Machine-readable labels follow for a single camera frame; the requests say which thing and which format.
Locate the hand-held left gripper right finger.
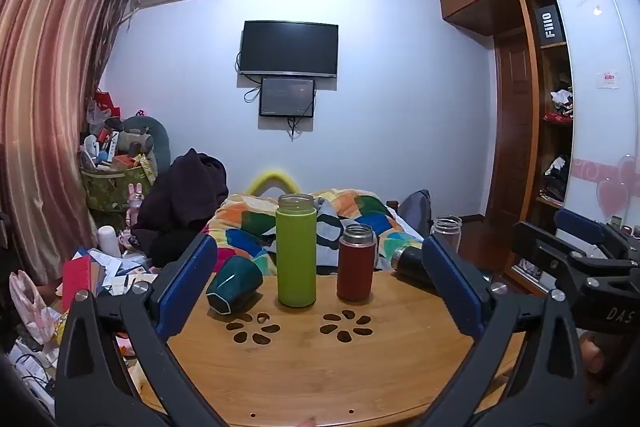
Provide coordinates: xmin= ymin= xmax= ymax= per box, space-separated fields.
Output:
xmin=420 ymin=234 xmax=587 ymax=427

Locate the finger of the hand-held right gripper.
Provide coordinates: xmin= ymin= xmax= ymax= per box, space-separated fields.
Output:
xmin=511 ymin=221 xmax=640 ymax=304
xmin=554 ymin=207 xmax=632 ymax=254

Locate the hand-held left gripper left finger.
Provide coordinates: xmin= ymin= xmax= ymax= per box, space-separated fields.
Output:
xmin=54 ymin=233 xmax=226 ymax=427

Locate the dark green cup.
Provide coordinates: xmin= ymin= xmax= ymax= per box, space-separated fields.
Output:
xmin=206 ymin=255 xmax=264 ymax=315

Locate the person's right hand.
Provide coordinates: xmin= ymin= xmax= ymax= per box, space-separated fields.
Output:
xmin=580 ymin=332 xmax=616 ymax=408

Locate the black thermos bottle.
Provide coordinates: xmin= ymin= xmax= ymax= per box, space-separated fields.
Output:
xmin=390 ymin=243 xmax=441 ymax=286

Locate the clear glass jar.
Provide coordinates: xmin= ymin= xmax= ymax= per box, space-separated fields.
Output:
xmin=430 ymin=215 xmax=463 ymax=254

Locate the pile of papers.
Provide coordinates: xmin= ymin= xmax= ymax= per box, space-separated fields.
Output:
xmin=75 ymin=247 xmax=162 ymax=299

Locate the black clothing pile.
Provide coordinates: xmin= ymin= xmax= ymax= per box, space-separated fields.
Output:
xmin=132 ymin=148 xmax=230 ymax=269

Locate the colourful patchwork blanket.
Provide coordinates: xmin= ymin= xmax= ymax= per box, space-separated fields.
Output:
xmin=207 ymin=188 xmax=426 ymax=276

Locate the grey bag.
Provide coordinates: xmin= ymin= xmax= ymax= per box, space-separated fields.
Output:
xmin=397 ymin=189 xmax=432 ymax=239

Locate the white bottle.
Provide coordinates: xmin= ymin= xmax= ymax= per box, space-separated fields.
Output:
xmin=97 ymin=225 xmax=122 ymax=259

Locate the pink rabbit toy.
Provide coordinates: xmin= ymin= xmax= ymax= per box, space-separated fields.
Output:
xmin=126 ymin=183 xmax=147 ymax=229

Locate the red thermos bottle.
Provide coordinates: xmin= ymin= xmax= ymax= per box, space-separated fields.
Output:
xmin=336 ymin=223 xmax=377 ymax=302

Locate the green thermos bottle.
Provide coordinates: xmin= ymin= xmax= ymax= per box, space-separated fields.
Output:
xmin=275 ymin=193 xmax=318 ymax=308

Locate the red book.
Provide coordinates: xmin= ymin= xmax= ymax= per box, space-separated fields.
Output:
xmin=61 ymin=254 xmax=94 ymax=314

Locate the brown wooden door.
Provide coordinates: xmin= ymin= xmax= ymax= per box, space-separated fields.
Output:
xmin=492 ymin=29 xmax=540 ymax=222

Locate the green fabric basket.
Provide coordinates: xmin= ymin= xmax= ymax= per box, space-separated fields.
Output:
xmin=80 ymin=166 xmax=156 ymax=214

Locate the yellow curved cushion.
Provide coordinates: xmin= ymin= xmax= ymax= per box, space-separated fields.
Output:
xmin=245 ymin=170 xmax=301 ymax=198

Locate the grey plush toy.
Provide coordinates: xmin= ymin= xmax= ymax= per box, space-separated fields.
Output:
xmin=117 ymin=114 xmax=172 ymax=174

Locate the pink patterned bag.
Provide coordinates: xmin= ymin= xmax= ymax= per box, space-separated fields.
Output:
xmin=9 ymin=269 xmax=62 ymax=349

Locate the wooden wardrobe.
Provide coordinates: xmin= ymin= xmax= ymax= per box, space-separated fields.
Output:
xmin=436 ymin=0 xmax=640 ymax=298

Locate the red gift bag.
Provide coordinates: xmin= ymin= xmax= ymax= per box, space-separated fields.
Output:
xmin=92 ymin=89 xmax=122 ymax=121

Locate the black storage box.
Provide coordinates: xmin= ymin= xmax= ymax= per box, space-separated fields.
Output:
xmin=532 ymin=6 xmax=567 ymax=48

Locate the striped red curtain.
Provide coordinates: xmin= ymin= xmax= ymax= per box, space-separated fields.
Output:
xmin=0 ymin=0 xmax=136 ymax=285

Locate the small wall monitor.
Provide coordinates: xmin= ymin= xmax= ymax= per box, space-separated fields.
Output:
xmin=258 ymin=77 xmax=316 ymax=118

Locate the wall television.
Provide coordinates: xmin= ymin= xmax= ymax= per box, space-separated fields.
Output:
xmin=239 ymin=20 xmax=339 ymax=78

